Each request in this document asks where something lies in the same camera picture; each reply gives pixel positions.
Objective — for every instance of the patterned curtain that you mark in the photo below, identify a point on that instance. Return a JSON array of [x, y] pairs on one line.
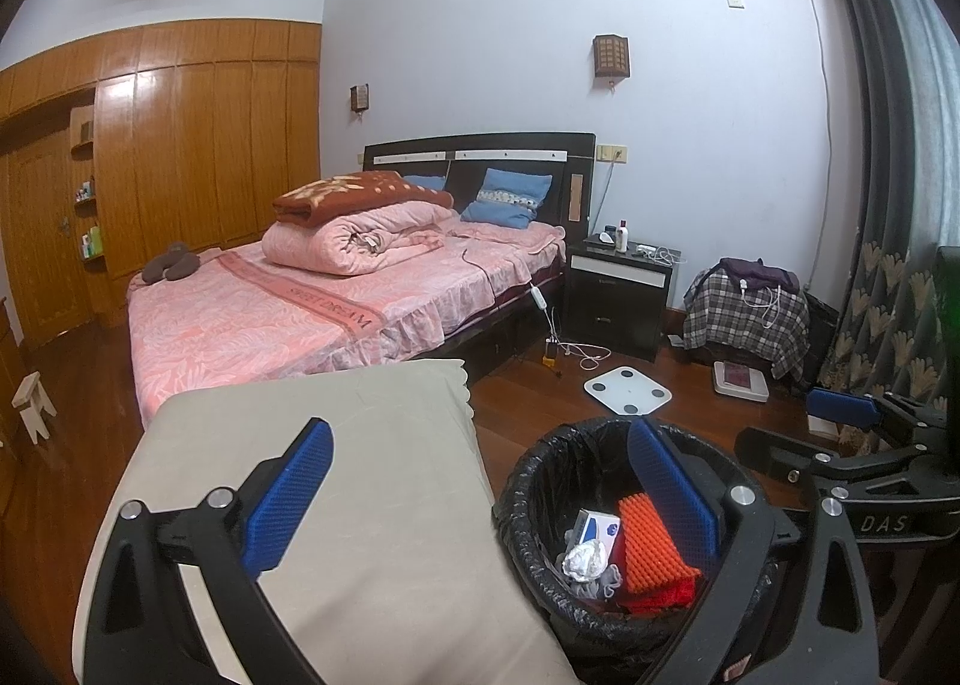
[[892, 205]]

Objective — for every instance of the beige cloth covered table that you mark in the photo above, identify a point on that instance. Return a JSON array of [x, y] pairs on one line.
[[390, 505]]

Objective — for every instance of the large wooden wall lamp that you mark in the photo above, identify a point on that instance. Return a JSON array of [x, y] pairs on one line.
[[611, 58]]

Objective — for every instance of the air conditioner pipe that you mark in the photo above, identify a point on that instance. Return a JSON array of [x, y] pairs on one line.
[[825, 130]]

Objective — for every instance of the white scale with red top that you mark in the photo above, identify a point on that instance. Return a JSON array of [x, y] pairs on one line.
[[739, 379]]

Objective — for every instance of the black bag lined bin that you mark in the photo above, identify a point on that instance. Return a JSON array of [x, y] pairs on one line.
[[540, 475]]

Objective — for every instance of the beige wall socket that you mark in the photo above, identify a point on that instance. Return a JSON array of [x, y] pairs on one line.
[[610, 154]]

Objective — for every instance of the white charger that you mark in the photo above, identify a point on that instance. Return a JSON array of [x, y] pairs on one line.
[[652, 255]]

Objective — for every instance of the large blue pillow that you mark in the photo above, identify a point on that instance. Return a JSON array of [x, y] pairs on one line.
[[510, 201]]

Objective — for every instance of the red sock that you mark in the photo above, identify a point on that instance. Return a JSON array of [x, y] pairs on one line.
[[660, 599]]

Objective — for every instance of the black bag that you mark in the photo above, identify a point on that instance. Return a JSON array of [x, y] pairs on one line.
[[821, 336]]

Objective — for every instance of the brown neck pillow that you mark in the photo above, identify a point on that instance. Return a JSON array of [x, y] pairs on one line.
[[171, 263]]

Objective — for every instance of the white and blue box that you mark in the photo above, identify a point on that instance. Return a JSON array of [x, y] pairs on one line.
[[600, 527]]

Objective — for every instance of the dark wooden bed frame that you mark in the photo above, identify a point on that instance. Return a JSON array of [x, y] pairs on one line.
[[577, 160]]

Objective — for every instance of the green bottle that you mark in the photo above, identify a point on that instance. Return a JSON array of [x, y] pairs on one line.
[[94, 242]]

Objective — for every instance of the white wooden stool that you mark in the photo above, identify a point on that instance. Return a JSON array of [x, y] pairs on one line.
[[34, 403]]

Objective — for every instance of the white bathroom scale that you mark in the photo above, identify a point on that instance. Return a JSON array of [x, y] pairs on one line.
[[621, 392]]

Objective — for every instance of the folded pink quilt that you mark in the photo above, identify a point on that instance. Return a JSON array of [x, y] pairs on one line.
[[345, 242]]

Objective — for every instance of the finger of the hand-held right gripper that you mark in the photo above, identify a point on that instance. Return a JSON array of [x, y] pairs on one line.
[[780, 456], [844, 407]]

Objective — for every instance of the yellow power adapter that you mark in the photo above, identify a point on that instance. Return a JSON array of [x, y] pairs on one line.
[[551, 353]]

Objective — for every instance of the small wooden wall lamp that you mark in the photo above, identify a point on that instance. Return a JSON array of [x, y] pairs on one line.
[[360, 97]]

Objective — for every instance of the purple cloth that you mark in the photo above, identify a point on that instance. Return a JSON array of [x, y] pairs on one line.
[[757, 271]]

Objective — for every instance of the grey sock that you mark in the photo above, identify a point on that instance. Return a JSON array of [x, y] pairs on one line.
[[606, 584]]

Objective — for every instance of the wooden wardrobe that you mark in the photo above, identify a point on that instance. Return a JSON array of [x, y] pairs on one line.
[[187, 152]]

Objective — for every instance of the small blue pillow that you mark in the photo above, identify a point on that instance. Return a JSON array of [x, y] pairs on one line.
[[426, 184]]

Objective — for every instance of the dark nightstand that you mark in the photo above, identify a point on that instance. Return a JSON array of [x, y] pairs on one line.
[[615, 310]]

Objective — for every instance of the orange spiky foam pad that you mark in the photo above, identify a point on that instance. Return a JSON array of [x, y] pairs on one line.
[[645, 550]]

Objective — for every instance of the brown patterned pillow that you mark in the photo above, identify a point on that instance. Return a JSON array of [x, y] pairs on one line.
[[352, 193]]

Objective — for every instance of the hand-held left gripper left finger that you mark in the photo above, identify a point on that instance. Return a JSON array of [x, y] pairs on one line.
[[289, 505]]

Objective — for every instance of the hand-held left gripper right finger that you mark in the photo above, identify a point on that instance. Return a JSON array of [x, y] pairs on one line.
[[675, 497]]

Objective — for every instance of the wooden sideboard cabinet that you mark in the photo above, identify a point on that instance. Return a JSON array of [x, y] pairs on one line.
[[7, 392]]

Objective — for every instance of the white bottle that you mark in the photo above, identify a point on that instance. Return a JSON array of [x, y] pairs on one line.
[[622, 238]]

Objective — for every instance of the plaid cloth covered chair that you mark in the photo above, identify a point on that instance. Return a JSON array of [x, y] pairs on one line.
[[742, 336]]

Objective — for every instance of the bed with pink bedding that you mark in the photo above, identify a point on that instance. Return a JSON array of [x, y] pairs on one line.
[[262, 325]]

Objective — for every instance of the white tissue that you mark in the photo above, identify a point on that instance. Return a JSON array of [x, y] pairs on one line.
[[585, 559]]

